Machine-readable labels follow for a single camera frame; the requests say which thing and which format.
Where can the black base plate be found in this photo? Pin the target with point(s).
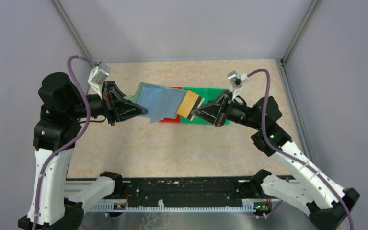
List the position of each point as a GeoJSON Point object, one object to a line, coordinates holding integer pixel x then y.
{"type": "Point", "coordinates": [191, 192]}

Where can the white toothed cable duct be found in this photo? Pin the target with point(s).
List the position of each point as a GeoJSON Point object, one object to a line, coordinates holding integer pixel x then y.
{"type": "Point", "coordinates": [111, 207]}

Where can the right green plastic bin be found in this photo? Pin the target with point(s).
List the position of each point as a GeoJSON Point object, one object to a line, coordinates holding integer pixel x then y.
{"type": "Point", "coordinates": [214, 93]}

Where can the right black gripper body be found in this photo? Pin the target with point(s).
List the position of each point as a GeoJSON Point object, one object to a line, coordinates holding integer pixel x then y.
{"type": "Point", "coordinates": [224, 114]}

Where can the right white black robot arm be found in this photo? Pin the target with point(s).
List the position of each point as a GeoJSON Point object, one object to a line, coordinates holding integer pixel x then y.
{"type": "Point", "coordinates": [326, 203]}

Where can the gold credit card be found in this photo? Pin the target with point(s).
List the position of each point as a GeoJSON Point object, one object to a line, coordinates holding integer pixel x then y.
{"type": "Point", "coordinates": [190, 102]}

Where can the corner aluminium post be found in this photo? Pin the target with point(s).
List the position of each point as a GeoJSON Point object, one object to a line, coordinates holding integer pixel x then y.
{"type": "Point", "coordinates": [314, 5]}
{"type": "Point", "coordinates": [70, 27]}

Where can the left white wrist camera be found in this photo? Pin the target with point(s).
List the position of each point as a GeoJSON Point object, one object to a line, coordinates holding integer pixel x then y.
{"type": "Point", "coordinates": [97, 77]}

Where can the green plastic bin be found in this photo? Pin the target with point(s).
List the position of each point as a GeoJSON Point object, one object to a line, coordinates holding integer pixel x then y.
{"type": "Point", "coordinates": [214, 93]}
{"type": "Point", "coordinates": [203, 93]}

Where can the middle green plastic bin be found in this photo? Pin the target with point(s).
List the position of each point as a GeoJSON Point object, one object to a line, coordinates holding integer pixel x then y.
{"type": "Point", "coordinates": [203, 93]}

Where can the left corner aluminium post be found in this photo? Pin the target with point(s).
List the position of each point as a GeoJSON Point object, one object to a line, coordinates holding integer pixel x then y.
{"type": "Point", "coordinates": [70, 27]}

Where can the red plastic bin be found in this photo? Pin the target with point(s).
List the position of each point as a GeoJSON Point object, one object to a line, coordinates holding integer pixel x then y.
{"type": "Point", "coordinates": [169, 120]}

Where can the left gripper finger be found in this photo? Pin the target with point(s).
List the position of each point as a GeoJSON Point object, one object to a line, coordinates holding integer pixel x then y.
{"type": "Point", "coordinates": [125, 110]}
{"type": "Point", "coordinates": [116, 92]}

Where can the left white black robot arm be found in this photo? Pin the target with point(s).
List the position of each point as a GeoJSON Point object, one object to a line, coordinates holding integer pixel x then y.
{"type": "Point", "coordinates": [64, 118]}

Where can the right side aluminium rail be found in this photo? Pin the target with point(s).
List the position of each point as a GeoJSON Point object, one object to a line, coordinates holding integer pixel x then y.
{"type": "Point", "coordinates": [296, 114]}

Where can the grey-green card holder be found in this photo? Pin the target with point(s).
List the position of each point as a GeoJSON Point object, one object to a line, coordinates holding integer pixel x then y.
{"type": "Point", "coordinates": [160, 101]}

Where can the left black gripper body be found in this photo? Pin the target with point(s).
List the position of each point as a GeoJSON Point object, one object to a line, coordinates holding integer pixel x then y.
{"type": "Point", "coordinates": [108, 102]}

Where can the right corner aluminium post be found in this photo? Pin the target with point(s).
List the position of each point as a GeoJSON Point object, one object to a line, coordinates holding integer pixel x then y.
{"type": "Point", "coordinates": [314, 5]}

